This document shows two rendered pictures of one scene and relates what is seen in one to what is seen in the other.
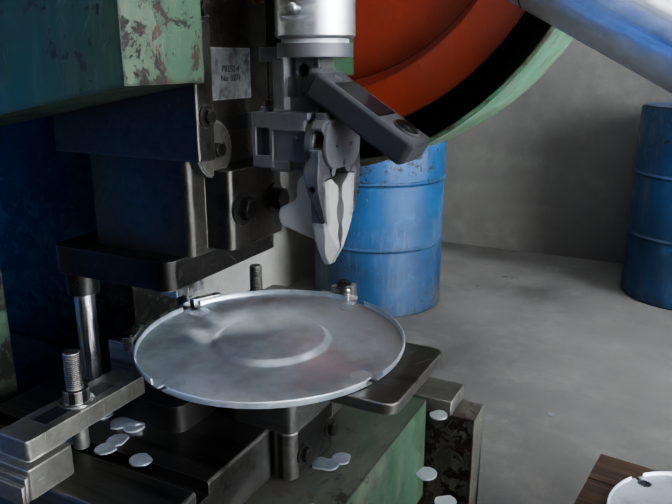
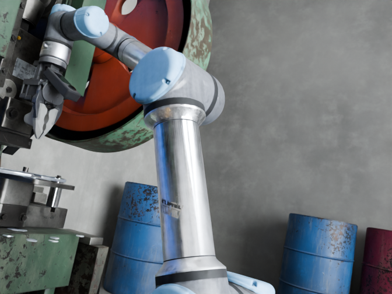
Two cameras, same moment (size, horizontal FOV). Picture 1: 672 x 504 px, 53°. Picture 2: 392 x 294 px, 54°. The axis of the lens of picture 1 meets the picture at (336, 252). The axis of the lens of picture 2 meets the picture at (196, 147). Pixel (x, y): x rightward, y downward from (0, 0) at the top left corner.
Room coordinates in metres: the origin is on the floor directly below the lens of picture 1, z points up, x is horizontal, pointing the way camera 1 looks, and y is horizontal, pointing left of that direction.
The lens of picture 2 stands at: (-0.34, -0.38, 0.79)
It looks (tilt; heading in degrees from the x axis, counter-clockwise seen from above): 9 degrees up; 359
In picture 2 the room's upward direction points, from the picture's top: 11 degrees clockwise
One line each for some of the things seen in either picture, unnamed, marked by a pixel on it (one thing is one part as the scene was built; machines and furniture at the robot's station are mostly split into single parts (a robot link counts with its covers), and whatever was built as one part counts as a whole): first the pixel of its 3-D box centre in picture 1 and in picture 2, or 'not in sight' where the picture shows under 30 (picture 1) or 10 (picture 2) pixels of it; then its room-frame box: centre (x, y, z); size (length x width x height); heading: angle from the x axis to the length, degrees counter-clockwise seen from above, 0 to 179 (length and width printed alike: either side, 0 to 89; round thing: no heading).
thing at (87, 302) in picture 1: (86, 317); not in sight; (0.70, 0.28, 0.81); 0.02 x 0.02 x 0.14
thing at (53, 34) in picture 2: not in sight; (62, 27); (0.66, 0.02, 1.19); 0.09 x 0.08 x 0.11; 51
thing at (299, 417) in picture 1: (311, 404); (15, 199); (0.67, 0.03, 0.72); 0.25 x 0.14 x 0.14; 63
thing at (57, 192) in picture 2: (343, 314); (55, 191); (0.84, -0.01, 0.75); 0.03 x 0.03 x 0.10; 63
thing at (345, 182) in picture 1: (321, 213); (41, 122); (0.68, 0.01, 0.93); 0.06 x 0.03 x 0.09; 63
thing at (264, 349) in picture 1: (271, 338); (9, 171); (0.69, 0.07, 0.79); 0.29 x 0.29 x 0.01
